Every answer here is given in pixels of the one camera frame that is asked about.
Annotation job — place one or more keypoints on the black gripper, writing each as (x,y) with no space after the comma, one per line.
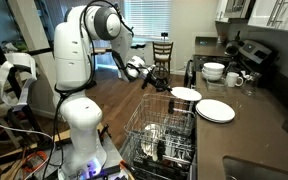
(152,77)

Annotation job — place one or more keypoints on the white dinner plate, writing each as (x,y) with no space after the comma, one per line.
(214,121)
(186,94)
(215,110)

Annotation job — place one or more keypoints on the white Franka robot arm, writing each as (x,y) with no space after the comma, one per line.
(74,60)

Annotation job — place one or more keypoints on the wooden dining chair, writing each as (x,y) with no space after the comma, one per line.
(162,55)

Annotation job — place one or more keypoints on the white ceramic bowl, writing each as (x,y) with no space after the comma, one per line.
(212,74)
(214,66)
(211,78)

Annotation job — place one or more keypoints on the clear glass dish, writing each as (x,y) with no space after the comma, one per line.
(215,87)

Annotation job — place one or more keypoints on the small white dish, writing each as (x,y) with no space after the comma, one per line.
(149,141)

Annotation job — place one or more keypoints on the black bowl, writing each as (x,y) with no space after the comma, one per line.
(161,150)

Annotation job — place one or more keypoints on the white ceramic mug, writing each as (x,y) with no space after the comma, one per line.
(232,79)

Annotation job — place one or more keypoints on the white window blinds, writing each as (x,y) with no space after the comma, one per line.
(147,18)

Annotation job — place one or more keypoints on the wooden desk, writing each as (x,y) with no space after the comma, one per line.
(100,51)

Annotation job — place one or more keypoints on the robot mounting table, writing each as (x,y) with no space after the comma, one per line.
(114,156)

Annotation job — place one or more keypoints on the clear glass jar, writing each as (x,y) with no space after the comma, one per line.
(250,85)

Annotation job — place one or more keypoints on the dark glass bottle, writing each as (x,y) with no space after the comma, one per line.
(238,36)

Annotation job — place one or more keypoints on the black stove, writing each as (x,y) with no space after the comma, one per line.
(250,53)

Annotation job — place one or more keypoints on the kitchen sink basin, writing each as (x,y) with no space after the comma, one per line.
(257,170)

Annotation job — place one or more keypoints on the black metal stand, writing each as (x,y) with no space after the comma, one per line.
(4,66)

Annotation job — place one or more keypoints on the white wall cabinet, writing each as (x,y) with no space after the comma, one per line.
(284,15)

